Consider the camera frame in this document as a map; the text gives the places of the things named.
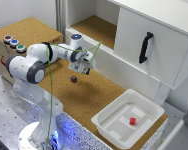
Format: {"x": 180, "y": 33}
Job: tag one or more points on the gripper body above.
{"x": 83, "y": 61}

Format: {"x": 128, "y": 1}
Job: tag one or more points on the green button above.
{"x": 20, "y": 48}

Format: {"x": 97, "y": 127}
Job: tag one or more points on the red button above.
{"x": 8, "y": 39}

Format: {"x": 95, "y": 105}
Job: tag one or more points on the pink block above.
{"x": 132, "y": 120}

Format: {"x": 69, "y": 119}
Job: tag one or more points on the white cabinet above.
{"x": 127, "y": 71}

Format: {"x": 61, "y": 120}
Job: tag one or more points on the blue button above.
{"x": 14, "y": 42}

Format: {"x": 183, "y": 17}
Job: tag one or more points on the purple block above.
{"x": 73, "y": 79}

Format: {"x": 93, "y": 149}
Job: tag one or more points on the wooden drawer box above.
{"x": 30, "y": 31}

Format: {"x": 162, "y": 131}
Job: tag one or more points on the white plastic box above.
{"x": 117, "y": 130}

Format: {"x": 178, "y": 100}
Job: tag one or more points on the white sliding door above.
{"x": 167, "y": 50}

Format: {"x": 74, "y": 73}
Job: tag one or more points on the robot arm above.
{"x": 27, "y": 68}

